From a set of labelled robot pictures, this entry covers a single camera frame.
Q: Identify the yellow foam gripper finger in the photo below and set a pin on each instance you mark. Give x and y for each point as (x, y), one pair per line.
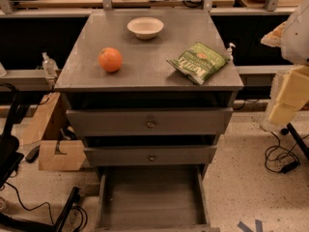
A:
(273, 38)
(293, 95)

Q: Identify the green jalapeno chip bag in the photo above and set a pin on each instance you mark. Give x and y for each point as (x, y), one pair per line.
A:
(199, 63)

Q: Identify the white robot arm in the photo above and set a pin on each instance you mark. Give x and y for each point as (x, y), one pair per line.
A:
(292, 37)

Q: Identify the grey drawer cabinet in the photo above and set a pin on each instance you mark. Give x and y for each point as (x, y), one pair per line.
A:
(145, 80)

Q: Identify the grey top drawer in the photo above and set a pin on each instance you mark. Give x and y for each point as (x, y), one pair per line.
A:
(161, 121)

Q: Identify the grey open bottom drawer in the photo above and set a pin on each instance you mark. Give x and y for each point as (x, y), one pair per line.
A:
(156, 198)

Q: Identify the grey middle drawer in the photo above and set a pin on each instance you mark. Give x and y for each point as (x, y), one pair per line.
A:
(152, 155)

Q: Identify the white pump bottle right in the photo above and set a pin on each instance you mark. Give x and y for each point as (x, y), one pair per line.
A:
(230, 49)

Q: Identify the white paper bowl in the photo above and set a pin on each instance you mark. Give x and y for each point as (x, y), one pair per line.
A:
(145, 28)

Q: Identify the orange fruit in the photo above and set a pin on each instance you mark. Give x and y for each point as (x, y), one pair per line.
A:
(110, 59)

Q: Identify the clear sanitizer bottle left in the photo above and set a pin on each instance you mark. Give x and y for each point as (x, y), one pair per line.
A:
(49, 65)

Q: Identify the wooden plywood box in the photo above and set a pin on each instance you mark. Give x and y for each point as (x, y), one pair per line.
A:
(56, 153)

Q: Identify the black small floor device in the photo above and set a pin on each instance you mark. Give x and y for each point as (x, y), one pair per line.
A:
(33, 154)

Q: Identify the black chair base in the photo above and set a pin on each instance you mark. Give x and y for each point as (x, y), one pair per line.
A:
(10, 158)

